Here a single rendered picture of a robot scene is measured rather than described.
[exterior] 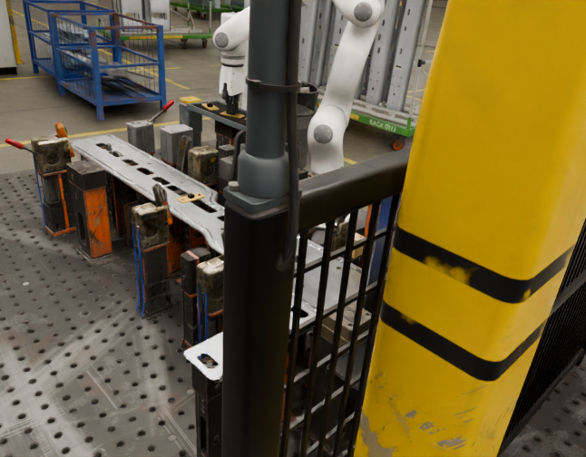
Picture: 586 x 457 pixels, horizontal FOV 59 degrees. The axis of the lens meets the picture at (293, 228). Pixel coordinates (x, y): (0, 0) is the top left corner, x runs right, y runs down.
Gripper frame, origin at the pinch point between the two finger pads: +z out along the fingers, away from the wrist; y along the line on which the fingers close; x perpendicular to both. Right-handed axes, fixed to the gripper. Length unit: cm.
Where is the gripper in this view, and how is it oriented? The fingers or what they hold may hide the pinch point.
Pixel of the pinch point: (232, 108)
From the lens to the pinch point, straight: 190.9
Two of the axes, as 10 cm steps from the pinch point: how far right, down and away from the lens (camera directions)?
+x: 9.0, 2.5, -3.5
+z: -0.7, 8.8, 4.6
